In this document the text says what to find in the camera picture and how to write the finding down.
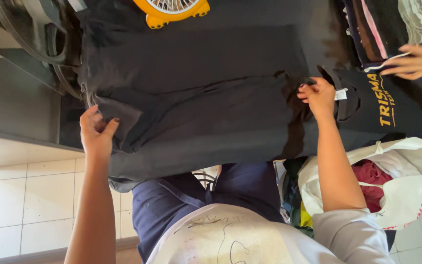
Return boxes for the person's right hand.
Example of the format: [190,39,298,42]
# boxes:
[297,77,336,121]

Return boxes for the person's left hand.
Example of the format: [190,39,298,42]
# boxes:
[80,105,120,156]

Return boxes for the plain black t-shirt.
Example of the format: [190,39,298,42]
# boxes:
[75,0,348,193]

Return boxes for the stack of folded clothes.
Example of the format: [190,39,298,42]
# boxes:
[343,0,422,71]

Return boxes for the black shirt with yellow print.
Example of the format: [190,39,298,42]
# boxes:
[317,65,422,148]

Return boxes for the red cloth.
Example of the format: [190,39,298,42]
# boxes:
[352,159,393,213]

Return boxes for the white plastic bag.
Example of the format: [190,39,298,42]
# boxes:
[298,137,422,231]

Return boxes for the person's white shirt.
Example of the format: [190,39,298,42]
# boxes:
[146,203,395,264]

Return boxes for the yellow portable fan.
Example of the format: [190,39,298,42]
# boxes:
[133,0,211,30]

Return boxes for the person's blue trousers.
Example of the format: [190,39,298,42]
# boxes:
[132,161,285,263]

